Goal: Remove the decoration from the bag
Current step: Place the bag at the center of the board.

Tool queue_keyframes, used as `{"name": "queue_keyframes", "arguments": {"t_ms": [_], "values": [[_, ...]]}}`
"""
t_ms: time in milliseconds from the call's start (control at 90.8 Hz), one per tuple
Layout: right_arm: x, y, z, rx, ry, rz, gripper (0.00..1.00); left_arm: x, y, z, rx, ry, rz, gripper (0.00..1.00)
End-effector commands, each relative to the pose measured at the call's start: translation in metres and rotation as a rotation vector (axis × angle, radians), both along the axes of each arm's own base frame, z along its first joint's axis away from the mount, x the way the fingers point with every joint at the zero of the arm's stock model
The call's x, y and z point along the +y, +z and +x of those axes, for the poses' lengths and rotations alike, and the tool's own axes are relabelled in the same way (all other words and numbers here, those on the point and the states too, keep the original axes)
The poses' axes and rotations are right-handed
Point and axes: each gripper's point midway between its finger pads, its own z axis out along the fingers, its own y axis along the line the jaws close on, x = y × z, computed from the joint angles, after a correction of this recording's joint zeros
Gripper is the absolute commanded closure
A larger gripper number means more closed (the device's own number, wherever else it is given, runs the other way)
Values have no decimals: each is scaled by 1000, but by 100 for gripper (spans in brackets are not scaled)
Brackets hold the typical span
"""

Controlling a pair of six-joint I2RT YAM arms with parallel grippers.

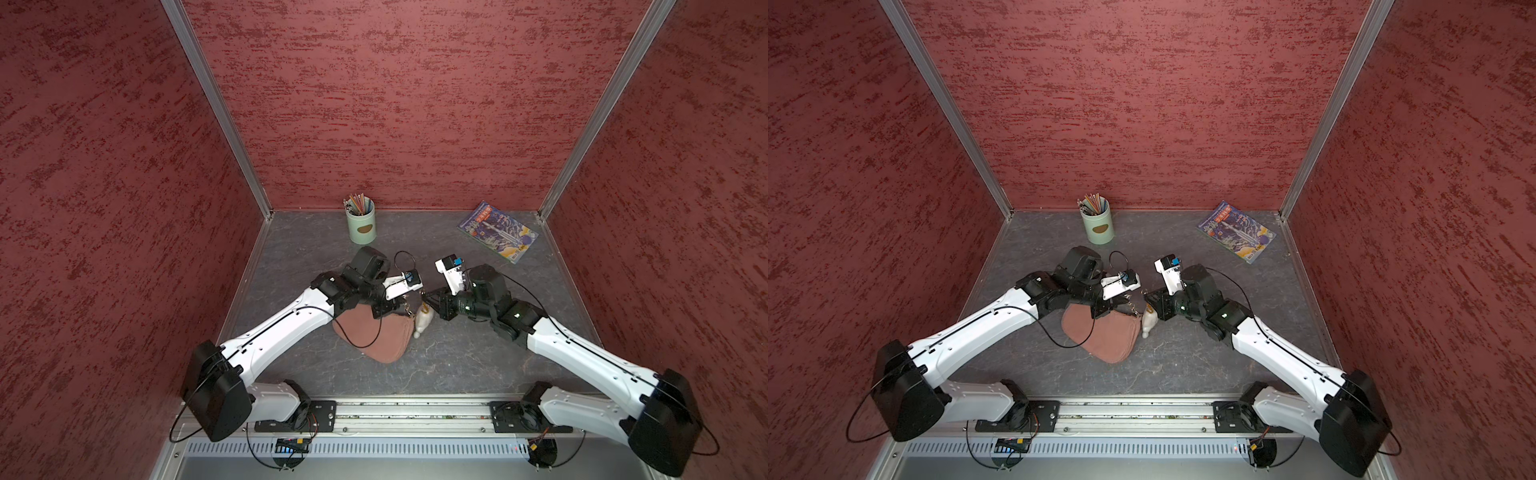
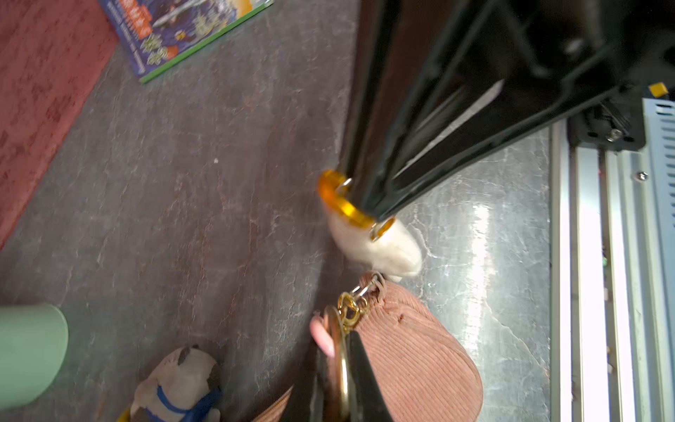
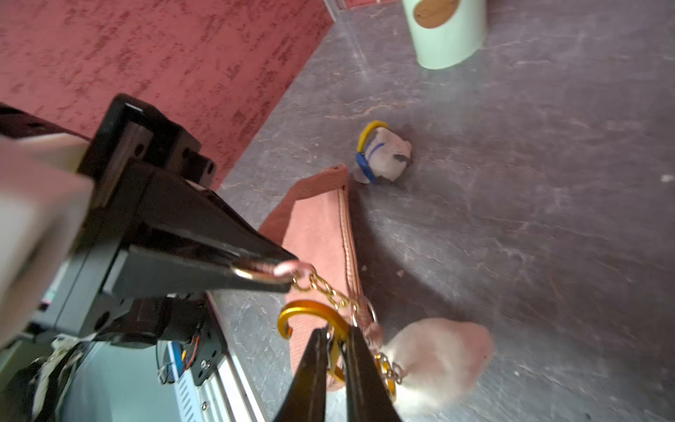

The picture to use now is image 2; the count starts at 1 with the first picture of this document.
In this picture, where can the white plush keychain decoration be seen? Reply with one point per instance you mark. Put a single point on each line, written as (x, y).
(384, 246)

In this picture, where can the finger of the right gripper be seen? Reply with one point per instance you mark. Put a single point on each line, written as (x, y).
(393, 42)

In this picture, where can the grey plush yellow hat toy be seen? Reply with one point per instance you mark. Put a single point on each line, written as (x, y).
(185, 386)

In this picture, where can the green pencil cup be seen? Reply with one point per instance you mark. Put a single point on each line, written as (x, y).
(34, 342)

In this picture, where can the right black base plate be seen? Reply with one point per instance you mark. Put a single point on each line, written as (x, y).
(616, 123)

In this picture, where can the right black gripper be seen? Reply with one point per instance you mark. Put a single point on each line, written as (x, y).
(550, 58)

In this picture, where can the aluminium front rail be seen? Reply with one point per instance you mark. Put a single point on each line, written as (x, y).
(612, 294)

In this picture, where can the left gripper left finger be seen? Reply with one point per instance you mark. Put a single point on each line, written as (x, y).
(306, 402)

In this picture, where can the pink corduroy shoulder bag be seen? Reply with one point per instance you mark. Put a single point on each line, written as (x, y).
(423, 372)

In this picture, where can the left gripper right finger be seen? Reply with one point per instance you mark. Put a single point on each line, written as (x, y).
(366, 400)

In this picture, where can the colourful comic book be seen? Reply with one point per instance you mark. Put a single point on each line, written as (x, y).
(158, 34)

